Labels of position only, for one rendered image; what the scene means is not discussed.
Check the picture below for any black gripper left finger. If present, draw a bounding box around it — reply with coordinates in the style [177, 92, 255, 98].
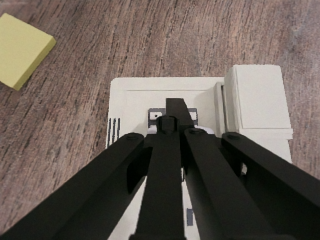
[0, 98, 187, 240]

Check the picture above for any white desk phone body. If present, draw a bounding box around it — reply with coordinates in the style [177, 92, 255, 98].
[106, 77, 225, 240]

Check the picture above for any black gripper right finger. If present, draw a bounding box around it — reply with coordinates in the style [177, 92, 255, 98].
[175, 98, 320, 240]

